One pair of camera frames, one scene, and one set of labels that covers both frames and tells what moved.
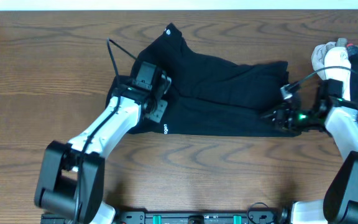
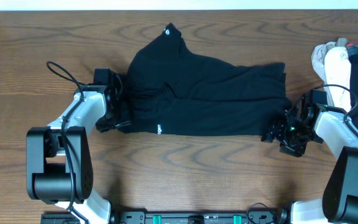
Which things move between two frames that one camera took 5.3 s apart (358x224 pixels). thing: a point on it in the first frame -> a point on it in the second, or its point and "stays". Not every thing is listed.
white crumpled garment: x=329 y=54 stays
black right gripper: x=281 y=119 -> x=276 y=130
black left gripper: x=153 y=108 -> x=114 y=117
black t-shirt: x=209 y=96 stays
